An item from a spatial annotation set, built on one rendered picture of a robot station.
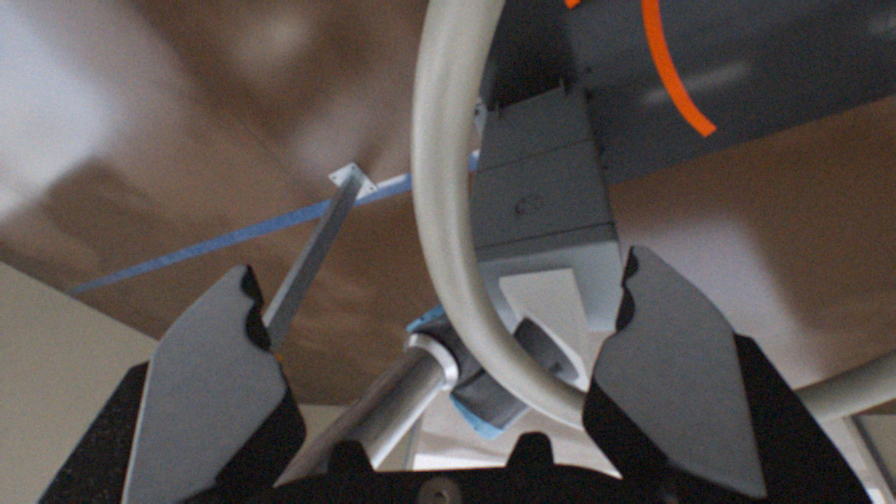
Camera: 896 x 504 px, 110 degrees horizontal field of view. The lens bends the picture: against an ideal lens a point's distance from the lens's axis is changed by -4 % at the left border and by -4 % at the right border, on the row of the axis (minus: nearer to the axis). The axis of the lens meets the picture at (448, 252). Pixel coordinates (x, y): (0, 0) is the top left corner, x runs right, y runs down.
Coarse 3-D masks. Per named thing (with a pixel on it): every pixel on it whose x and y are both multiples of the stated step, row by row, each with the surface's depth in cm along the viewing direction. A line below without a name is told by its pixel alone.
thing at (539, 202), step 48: (576, 96) 120; (480, 144) 130; (528, 144) 113; (576, 144) 101; (480, 192) 107; (528, 192) 97; (576, 192) 88; (480, 240) 92; (528, 240) 84; (576, 240) 78
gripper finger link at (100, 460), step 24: (120, 384) 7; (144, 384) 7; (120, 408) 6; (96, 432) 6; (120, 432) 6; (72, 456) 5; (96, 456) 5; (120, 456) 5; (72, 480) 5; (96, 480) 5; (120, 480) 5
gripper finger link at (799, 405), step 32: (768, 384) 6; (768, 416) 6; (800, 416) 6; (768, 448) 5; (800, 448) 5; (832, 448) 5; (672, 480) 5; (768, 480) 5; (800, 480) 5; (832, 480) 5
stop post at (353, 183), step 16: (336, 176) 183; (352, 176) 179; (336, 192) 176; (352, 192) 176; (368, 192) 188; (336, 208) 164; (320, 224) 158; (336, 224) 161; (320, 240) 151; (304, 256) 144; (320, 256) 149; (304, 272) 140; (288, 288) 132; (304, 288) 138; (272, 304) 131; (288, 304) 130; (272, 320) 123; (288, 320) 129; (272, 336) 122; (272, 352) 118
